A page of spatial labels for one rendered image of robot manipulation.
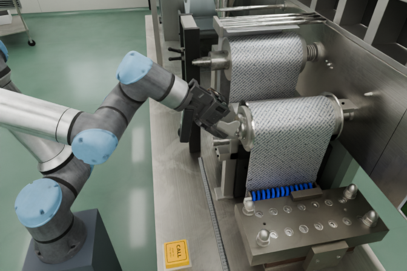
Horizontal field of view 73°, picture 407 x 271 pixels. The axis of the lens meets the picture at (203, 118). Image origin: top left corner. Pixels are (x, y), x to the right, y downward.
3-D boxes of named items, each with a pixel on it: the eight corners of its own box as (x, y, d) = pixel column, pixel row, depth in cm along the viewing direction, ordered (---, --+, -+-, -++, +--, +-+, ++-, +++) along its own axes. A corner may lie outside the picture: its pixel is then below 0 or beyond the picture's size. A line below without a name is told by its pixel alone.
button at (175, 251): (164, 246, 87) (163, 242, 85) (186, 242, 88) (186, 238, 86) (166, 269, 81) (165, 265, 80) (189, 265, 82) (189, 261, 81)
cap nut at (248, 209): (240, 206, 83) (241, 197, 80) (252, 204, 84) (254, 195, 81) (244, 216, 80) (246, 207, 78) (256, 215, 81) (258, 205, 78)
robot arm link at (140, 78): (115, 65, 64) (135, 40, 60) (155, 88, 70) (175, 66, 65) (109, 87, 59) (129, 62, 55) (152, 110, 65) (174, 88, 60)
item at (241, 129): (238, 110, 76) (243, 137, 74) (245, 109, 76) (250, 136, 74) (232, 117, 83) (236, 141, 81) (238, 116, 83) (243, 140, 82)
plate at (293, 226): (234, 215, 88) (235, 203, 84) (349, 196, 93) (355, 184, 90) (250, 266, 75) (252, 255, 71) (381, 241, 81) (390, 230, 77)
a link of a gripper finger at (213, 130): (229, 138, 72) (203, 123, 68) (225, 142, 72) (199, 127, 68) (226, 127, 75) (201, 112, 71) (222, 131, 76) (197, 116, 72)
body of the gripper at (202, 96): (232, 113, 68) (195, 89, 62) (210, 135, 71) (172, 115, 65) (225, 96, 74) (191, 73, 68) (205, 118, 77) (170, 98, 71)
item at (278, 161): (245, 186, 87) (252, 143, 75) (315, 175, 90) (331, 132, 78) (246, 187, 86) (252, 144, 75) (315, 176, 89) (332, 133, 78)
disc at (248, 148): (238, 146, 87) (235, 98, 85) (240, 145, 87) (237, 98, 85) (254, 157, 72) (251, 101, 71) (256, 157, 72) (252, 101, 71)
